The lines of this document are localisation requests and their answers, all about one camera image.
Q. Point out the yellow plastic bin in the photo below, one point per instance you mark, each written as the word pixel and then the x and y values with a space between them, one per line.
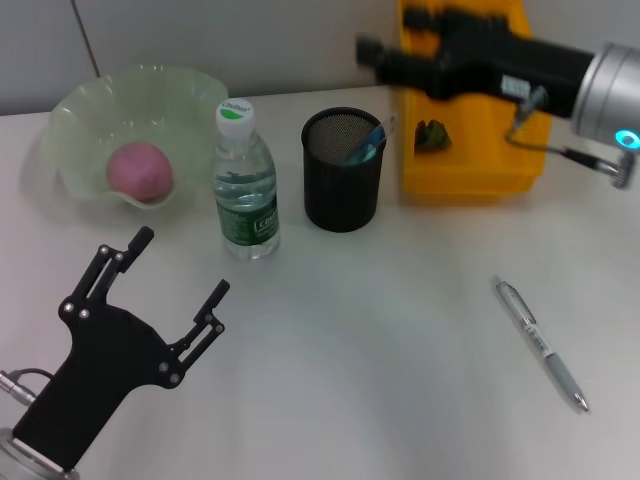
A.
pixel 475 150

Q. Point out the pink peach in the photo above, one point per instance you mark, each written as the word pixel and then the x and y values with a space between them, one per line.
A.
pixel 140 170

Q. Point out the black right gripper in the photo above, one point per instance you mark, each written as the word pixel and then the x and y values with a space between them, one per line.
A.
pixel 525 65

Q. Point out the translucent green fruit plate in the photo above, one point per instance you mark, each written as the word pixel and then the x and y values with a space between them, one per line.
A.
pixel 125 100

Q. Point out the silver white pen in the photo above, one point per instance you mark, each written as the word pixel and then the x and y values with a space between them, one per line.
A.
pixel 540 340

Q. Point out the blue scissors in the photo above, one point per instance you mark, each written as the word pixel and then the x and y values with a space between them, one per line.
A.
pixel 367 150

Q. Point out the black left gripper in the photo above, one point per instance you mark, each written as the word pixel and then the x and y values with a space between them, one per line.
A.
pixel 100 365

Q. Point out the black mesh pen holder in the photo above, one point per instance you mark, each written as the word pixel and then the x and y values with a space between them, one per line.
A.
pixel 340 200

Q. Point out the clear green-label water bottle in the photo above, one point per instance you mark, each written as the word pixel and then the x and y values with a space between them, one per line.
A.
pixel 245 200

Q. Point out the clear plastic ruler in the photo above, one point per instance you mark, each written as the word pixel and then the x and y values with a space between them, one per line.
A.
pixel 382 131

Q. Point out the green plastic wrapper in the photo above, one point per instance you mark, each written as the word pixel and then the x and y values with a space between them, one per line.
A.
pixel 432 135

